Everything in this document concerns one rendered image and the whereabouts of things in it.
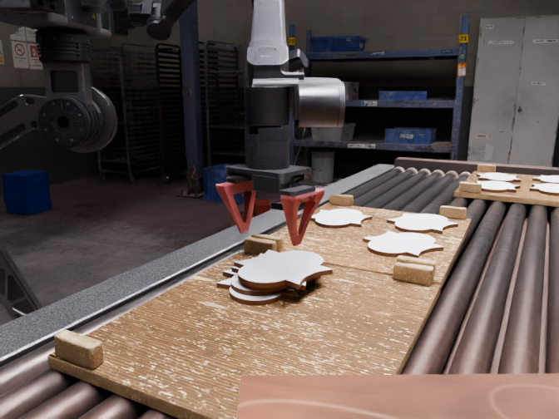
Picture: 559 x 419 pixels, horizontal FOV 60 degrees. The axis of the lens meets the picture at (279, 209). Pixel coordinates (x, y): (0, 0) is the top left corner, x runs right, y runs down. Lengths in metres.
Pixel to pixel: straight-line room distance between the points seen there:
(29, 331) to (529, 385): 0.58
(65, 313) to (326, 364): 0.39
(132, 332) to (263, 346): 0.16
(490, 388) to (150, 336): 0.40
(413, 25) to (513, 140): 1.73
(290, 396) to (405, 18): 5.82
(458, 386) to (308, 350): 0.26
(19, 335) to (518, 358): 0.61
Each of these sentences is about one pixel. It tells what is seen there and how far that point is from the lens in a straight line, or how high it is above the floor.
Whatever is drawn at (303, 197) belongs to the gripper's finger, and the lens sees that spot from 0.59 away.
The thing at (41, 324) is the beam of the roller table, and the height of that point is 0.91.
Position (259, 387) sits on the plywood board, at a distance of 0.32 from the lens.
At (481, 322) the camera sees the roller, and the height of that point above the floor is 0.92.
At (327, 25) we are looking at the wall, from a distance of 6.22.
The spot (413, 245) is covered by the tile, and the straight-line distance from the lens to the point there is 0.91.
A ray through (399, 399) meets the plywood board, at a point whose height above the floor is 1.04.
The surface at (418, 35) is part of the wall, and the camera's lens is 6.00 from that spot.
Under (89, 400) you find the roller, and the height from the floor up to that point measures 0.91.
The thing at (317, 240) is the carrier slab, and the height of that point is 0.94.
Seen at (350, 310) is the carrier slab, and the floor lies 0.94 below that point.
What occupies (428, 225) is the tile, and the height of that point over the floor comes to 0.94.
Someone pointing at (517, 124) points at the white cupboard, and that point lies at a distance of 5.42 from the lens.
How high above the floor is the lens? 1.22
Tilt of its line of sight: 14 degrees down
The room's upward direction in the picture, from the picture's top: straight up
